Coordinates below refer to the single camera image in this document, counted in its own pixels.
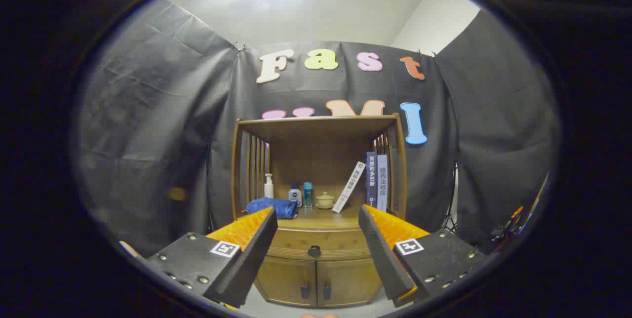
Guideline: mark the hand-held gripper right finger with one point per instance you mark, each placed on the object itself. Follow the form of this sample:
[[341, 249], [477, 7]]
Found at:
[[380, 254]]

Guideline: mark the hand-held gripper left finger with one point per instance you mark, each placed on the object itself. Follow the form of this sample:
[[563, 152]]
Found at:
[[256, 254]]

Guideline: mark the wooden cabinet door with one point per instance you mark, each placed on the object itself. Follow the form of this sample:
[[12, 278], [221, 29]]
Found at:
[[284, 278], [350, 281]]

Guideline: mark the wooden countertop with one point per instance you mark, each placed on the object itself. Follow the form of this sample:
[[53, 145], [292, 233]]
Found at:
[[321, 217]]

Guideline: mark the wooden cabinet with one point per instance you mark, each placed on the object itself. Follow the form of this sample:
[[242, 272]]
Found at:
[[321, 160]]

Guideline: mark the blue folded towel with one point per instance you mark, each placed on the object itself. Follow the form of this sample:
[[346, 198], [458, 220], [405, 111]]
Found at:
[[276, 207]]

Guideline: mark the white pump bottle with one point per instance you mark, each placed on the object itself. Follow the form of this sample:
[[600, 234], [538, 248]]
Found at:
[[268, 189]]

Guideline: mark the white bottle with blue cap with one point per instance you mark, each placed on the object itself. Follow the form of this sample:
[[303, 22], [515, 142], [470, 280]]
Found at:
[[295, 197]]

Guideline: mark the pale grey-blue book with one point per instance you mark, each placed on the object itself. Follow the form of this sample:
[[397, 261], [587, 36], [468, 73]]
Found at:
[[382, 182]]

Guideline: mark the white book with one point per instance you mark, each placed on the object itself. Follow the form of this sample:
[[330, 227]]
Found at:
[[348, 187]]

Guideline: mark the dark blue book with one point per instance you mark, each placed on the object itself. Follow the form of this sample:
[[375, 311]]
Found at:
[[371, 179]]

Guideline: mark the beige lidded teacup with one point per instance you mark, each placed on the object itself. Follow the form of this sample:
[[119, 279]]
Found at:
[[325, 201]]

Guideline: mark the clear blue bottle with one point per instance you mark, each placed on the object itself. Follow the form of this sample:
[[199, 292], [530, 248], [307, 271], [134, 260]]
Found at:
[[308, 197]]

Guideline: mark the black tripod stand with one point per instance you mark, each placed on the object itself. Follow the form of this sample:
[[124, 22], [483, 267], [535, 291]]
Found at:
[[452, 221]]

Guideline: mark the beige curved chair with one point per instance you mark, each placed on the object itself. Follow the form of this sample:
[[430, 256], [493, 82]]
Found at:
[[129, 249]]

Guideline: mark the black and orange device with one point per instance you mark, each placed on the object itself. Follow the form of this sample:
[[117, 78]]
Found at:
[[508, 224]]

